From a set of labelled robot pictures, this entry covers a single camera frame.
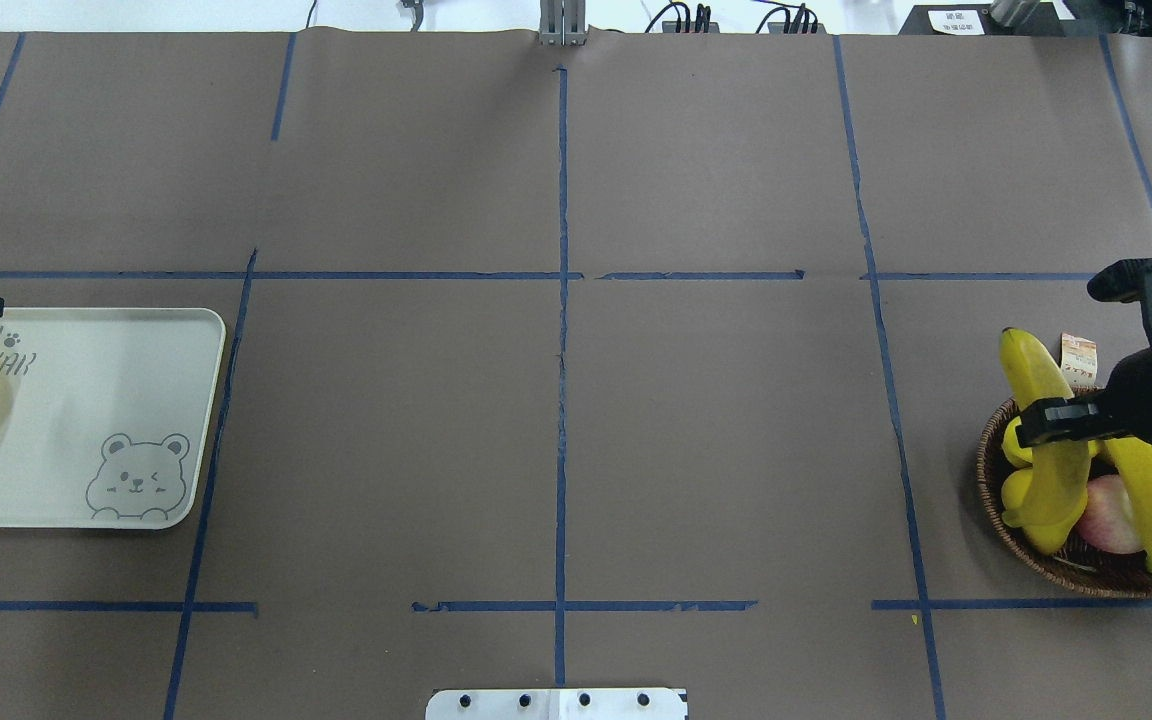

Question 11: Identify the yellow banana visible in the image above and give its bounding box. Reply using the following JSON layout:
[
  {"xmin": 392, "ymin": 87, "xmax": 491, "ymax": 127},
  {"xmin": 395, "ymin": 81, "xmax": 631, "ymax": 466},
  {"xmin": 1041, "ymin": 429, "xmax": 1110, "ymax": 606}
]
[
  {"xmin": 998, "ymin": 327, "xmax": 1093, "ymax": 555},
  {"xmin": 1102, "ymin": 437, "xmax": 1152, "ymax": 574}
]

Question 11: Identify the woven wicker fruit basket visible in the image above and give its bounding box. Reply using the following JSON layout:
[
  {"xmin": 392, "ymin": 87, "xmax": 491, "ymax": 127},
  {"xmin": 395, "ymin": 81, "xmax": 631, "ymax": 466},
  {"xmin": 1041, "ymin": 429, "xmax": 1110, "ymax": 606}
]
[{"xmin": 973, "ymin": 397, "xmax": 1152, "ymax": 600}]

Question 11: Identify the small paper tag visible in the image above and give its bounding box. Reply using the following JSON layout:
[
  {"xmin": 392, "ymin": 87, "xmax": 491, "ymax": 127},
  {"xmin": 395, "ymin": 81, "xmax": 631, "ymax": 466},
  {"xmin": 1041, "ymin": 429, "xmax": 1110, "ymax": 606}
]
[{"xmin": 1059, "ymin": 332, "xmax": 1100, "ymax": 389}]

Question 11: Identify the yellow star fruit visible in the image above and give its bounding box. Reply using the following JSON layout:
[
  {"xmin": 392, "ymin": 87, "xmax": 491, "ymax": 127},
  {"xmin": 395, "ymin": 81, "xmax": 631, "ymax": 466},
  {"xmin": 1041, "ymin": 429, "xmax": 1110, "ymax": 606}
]
[{"xmin": 1001, "ymin": 416, "xmax": 1033, "ymax": 469}]

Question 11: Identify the yellow orange pear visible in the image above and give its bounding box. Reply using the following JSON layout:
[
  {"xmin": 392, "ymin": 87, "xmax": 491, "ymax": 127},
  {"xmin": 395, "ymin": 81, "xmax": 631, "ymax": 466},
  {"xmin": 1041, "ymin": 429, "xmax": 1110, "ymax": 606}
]
[{"xmin": 1000, "ymin": 468, "xmax": 1034, "ymax": 528}]

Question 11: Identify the white rectangular bear tray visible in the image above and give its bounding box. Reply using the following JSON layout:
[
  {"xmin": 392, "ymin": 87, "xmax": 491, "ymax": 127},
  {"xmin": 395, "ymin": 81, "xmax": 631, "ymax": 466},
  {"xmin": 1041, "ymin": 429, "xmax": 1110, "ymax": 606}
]
[{"xmin": 0, "ymin": 306, "xmax": 227, "ymax": 530}]

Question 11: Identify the white pedestal base plate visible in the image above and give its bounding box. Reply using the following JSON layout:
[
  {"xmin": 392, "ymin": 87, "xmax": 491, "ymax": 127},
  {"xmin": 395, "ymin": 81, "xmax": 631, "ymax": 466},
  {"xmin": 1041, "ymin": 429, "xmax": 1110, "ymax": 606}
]
[{"xmin": 425, "ymin": 687, "xmax": 690, "ymax": 719}]

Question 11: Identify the aluminium frame post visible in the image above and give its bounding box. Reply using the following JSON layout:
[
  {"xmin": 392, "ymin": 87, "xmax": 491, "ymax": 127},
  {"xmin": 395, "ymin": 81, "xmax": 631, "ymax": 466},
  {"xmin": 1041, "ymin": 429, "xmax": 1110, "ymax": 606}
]
[{"xmin": 538, "ymin": 0, "xmax": 588, "ymax": 47}]

